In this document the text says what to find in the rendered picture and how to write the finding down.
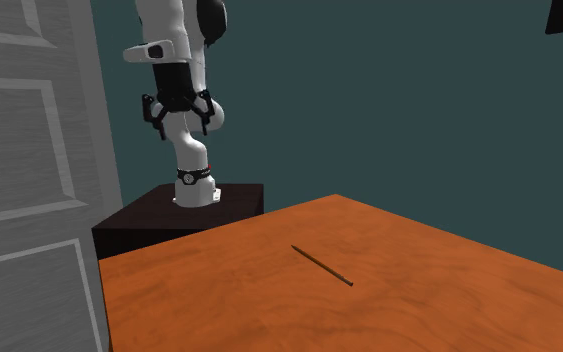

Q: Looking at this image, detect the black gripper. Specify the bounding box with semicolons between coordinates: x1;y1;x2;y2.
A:
141;61;217;142

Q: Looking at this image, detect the dark robot stand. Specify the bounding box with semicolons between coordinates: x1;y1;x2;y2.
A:
91;183;265;261

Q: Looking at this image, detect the grey panelled door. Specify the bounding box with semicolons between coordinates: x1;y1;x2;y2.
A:
0;0;125;352

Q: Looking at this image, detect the brown pencil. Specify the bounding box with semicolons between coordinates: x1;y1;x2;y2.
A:
290;244;355;288

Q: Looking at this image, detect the orange wooden table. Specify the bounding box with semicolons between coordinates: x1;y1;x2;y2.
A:
97;193;563;352

